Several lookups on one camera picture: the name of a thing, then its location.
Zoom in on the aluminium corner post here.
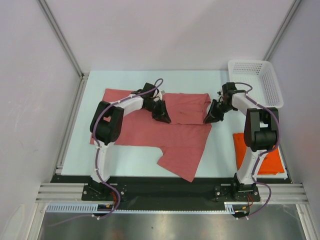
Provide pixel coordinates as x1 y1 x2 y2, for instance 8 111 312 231
262 0 304 61
37 0 90 81

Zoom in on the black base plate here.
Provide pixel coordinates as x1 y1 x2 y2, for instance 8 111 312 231
50 174 291 211

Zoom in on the pink red t shirt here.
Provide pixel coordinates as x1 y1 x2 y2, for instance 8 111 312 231
89 88 213 183

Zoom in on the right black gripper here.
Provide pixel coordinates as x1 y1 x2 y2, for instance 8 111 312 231
204 99 236 124

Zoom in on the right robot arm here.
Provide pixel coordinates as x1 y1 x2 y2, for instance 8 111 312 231
203 82 281 201

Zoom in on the right aluminium corner post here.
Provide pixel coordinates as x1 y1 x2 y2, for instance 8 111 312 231
262 0 304 61

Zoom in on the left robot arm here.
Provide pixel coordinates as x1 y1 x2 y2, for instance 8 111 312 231
88 78 172 200

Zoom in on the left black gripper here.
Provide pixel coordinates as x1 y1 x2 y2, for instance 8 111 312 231
144 99 171 124

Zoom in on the left aluminium corner post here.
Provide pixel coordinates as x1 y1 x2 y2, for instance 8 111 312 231
37 0 90 81

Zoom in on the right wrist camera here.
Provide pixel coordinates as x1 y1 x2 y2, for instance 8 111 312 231
217 91 223 99

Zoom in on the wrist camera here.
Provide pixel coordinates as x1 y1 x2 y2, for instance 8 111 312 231
217 91 223 99
152 89 166 102

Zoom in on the white slotted cable duct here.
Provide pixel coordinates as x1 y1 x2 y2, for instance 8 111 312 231
46 201 253 215

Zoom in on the folded orange t shirt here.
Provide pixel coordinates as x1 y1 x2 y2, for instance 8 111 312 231
232 132 285 175

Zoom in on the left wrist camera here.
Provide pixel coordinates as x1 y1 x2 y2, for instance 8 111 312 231
152 89 166 102

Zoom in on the white plastic basket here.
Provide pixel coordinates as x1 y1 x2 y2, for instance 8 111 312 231
228 59 284 109

